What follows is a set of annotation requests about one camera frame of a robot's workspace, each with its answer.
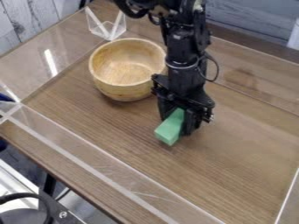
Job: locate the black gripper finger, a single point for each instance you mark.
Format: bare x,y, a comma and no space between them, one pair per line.
165,107
190,121

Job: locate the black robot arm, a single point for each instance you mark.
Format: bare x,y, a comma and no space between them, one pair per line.
182,25

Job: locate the brown wooden bowl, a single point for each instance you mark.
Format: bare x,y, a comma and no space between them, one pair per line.
121,66

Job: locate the green rectangular block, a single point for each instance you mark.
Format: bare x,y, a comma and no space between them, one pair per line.
168,130

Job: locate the clear acrylic corner bracket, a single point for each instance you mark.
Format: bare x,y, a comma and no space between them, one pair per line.
105,29

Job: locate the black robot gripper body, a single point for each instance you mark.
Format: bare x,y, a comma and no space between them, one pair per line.
181,86

